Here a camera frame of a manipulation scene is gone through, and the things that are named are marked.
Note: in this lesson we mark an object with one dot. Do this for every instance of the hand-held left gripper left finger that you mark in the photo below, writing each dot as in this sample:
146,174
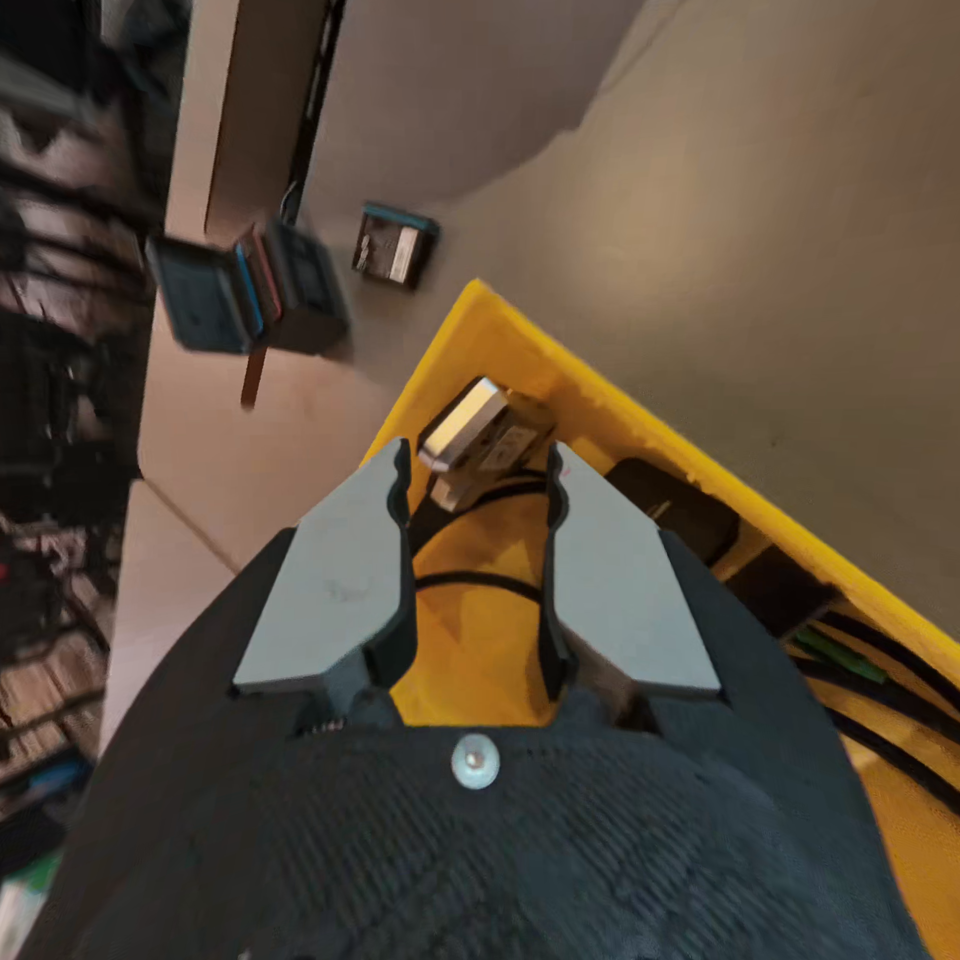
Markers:
330,585

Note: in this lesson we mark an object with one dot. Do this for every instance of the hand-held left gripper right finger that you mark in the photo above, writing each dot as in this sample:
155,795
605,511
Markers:
630,600

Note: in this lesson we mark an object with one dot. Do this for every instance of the yellow plastic bin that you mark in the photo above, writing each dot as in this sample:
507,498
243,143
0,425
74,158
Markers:
495,337

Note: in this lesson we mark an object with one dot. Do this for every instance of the black battery charger case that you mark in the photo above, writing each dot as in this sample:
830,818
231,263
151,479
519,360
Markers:
202,307

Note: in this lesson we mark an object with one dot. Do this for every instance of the black camera battery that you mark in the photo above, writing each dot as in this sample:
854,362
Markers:
390,251

